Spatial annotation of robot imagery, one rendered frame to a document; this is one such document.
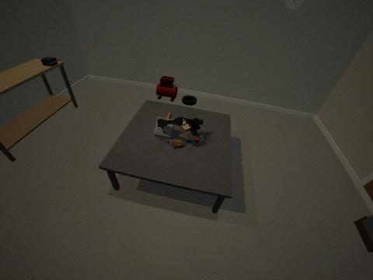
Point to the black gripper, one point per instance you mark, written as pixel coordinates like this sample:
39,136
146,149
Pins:
192,129

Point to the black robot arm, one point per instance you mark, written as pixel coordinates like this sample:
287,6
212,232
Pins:
179,121

